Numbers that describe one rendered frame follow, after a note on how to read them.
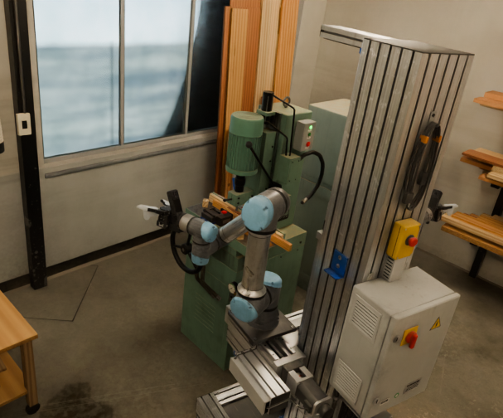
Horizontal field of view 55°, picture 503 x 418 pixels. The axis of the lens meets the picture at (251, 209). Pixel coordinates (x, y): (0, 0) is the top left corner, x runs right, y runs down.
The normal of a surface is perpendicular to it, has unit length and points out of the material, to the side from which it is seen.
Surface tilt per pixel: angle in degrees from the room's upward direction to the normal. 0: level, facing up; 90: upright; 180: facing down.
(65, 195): 90
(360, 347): 90
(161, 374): 0
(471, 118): 90
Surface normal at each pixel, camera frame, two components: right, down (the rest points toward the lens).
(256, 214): -0.51, 0.19
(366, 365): -0.85, 0.14
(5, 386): 0.12, -0.89
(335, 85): -0.69, 0.25
